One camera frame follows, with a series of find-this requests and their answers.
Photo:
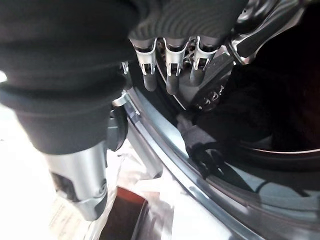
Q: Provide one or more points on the black garment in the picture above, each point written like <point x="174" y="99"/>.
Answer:
<point x="250" y="112"/>

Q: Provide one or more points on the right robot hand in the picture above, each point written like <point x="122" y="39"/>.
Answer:
<point x="75" y="62"/>

